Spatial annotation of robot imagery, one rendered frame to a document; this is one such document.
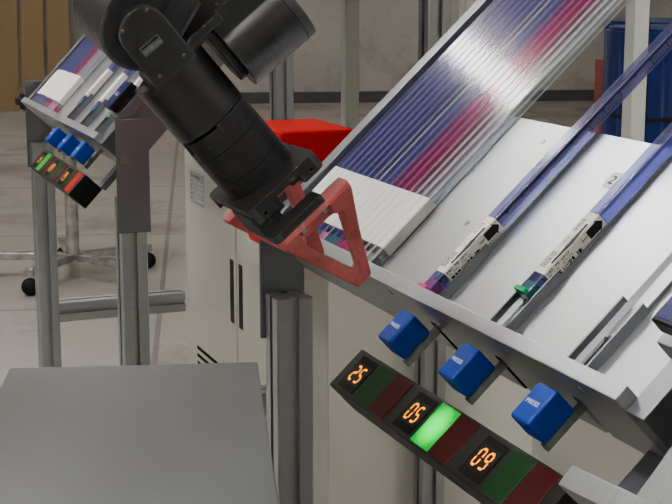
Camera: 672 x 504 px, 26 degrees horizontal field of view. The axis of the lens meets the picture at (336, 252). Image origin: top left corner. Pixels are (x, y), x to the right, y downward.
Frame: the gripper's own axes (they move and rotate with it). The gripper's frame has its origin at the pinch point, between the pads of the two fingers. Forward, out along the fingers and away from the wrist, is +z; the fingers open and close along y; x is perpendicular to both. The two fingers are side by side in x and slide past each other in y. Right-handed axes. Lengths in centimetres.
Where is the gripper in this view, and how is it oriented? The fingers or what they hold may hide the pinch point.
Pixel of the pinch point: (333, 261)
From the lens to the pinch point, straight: 110.4
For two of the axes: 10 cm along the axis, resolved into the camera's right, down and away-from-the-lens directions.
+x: -7.1, 6.9, -1.6
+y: -3.6, -1.6, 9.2
